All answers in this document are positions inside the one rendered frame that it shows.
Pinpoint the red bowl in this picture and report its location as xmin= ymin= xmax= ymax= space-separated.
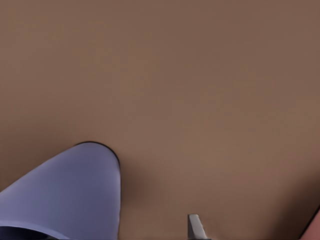
xmin=301 ymin=205 xmax=320 ymax=240

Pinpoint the blue cup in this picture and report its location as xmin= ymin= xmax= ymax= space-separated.
xmin=0 ymin=141 xmax=121 ymax=240

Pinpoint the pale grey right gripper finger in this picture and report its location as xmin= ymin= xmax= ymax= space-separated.
xmin=187 ymin=213 xmax=208 ymax=239

